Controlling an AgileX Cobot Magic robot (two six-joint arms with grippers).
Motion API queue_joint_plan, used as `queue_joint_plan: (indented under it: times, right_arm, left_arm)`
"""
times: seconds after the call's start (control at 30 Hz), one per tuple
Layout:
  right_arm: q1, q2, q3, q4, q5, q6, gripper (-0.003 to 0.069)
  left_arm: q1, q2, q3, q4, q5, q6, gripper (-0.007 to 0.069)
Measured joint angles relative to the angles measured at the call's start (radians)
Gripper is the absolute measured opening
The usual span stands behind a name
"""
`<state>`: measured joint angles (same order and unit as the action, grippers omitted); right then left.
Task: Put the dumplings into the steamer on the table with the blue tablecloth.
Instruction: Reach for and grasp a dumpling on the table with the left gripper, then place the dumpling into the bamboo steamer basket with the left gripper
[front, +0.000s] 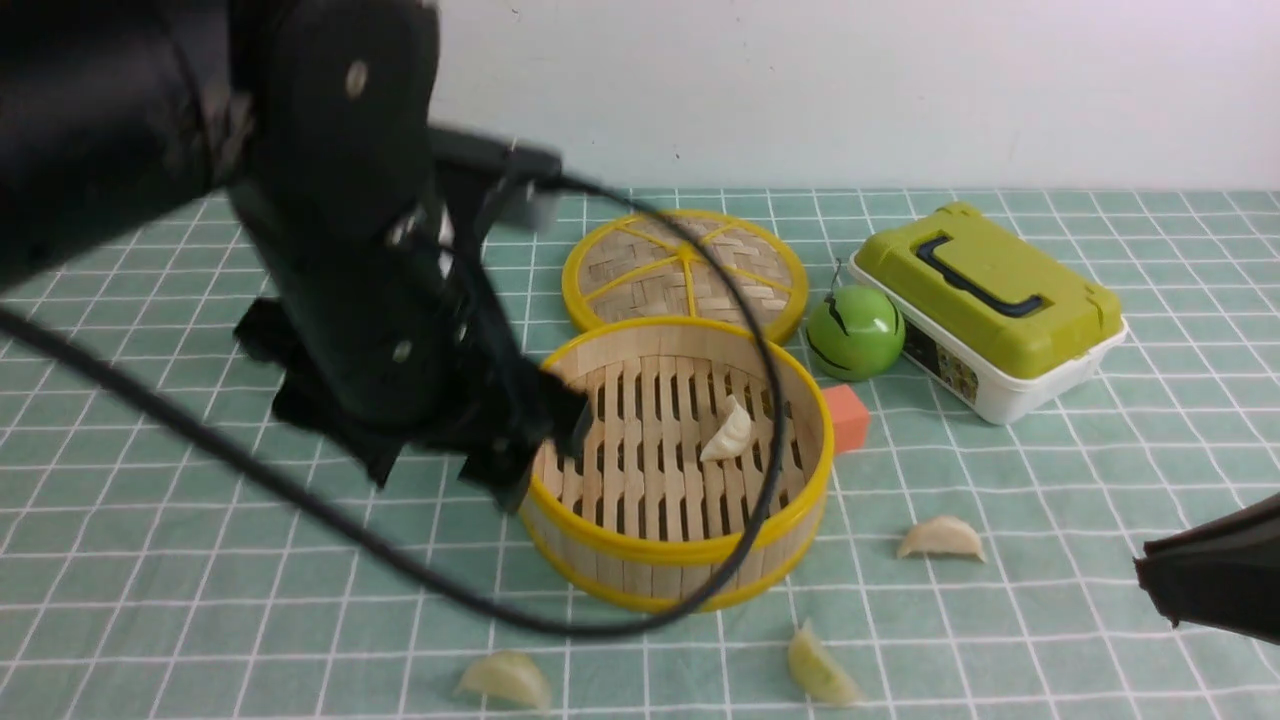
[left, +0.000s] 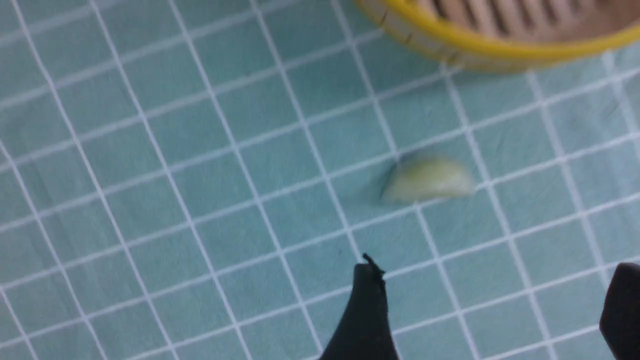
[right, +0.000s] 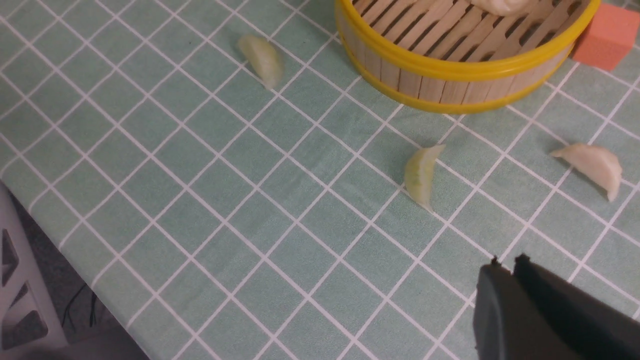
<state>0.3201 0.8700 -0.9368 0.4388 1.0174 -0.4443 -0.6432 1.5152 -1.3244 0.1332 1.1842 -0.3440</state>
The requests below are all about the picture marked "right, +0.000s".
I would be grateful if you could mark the orange foam cube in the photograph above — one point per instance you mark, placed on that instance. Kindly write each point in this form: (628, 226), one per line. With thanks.
(608, 38)

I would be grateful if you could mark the bamboo steamer tray yellow rim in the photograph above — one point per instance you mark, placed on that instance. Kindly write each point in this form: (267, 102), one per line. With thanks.
(451, 57)

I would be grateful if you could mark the green checkered tablecloth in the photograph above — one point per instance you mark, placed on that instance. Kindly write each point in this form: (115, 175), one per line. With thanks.
(218, 219)

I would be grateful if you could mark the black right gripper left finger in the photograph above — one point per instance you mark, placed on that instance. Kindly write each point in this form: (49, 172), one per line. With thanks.
(507, 324)

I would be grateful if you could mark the white plastic stool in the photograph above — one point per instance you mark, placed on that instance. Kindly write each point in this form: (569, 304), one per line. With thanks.
(23, 289)

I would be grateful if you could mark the pale green dumpling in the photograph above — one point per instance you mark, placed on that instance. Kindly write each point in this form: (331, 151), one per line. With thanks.
(419, 175)
(263, 58)

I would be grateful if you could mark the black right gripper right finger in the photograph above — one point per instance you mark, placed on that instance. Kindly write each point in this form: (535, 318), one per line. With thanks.
(590, 327)

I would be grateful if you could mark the white dumpling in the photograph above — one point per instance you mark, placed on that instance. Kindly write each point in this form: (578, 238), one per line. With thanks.
(501, 8)
(597, 163)

